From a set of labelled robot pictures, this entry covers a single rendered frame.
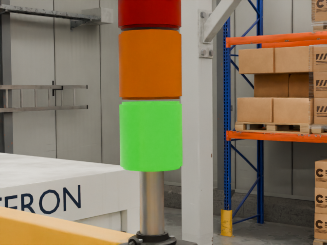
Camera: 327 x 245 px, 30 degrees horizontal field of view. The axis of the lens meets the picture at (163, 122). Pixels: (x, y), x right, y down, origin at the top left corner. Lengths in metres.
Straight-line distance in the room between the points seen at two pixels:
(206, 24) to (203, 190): 0.83
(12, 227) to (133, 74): 0.23
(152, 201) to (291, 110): 8.33
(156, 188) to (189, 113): 2.57
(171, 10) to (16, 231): 0.27
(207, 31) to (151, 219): 2.57
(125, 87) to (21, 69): 9.63
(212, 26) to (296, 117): 5.85
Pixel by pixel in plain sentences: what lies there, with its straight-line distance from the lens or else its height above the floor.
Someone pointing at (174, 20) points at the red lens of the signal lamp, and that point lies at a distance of 0.47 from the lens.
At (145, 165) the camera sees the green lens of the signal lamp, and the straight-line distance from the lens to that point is 0.47.
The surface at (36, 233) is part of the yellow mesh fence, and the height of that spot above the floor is 2.09.
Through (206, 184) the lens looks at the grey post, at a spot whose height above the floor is 1.75.
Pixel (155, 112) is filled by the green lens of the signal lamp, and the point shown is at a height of 2.21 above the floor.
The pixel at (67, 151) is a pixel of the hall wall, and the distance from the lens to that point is 10.77.
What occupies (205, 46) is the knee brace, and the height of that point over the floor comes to 2.44.
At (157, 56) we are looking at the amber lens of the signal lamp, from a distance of 0.46.
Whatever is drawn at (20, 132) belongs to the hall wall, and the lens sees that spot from 10.08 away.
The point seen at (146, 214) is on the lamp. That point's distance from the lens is 0.49.
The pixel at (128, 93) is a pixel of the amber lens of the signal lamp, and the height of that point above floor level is 2.22.
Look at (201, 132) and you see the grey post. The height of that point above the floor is 2.01.
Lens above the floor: 2.22
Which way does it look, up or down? 3 degrees down
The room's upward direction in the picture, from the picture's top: 1 degrees counter-clockwise
